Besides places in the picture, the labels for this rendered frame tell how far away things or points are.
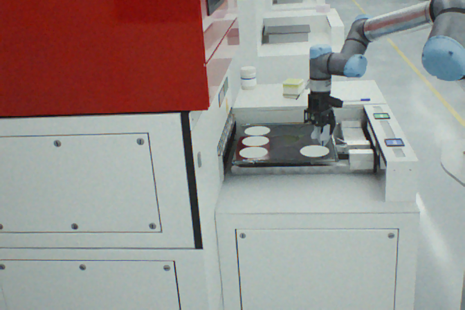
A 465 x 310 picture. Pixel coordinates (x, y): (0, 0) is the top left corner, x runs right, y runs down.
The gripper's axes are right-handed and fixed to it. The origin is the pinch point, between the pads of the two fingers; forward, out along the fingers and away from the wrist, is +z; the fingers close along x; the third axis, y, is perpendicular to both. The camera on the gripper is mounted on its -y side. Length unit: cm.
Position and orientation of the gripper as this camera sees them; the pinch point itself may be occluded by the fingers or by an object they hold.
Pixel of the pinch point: (324, 142)
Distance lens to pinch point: 188.4
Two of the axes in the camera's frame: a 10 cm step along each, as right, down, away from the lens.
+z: 0.7, 9.3, 3.6
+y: -6.8, 3.1, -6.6
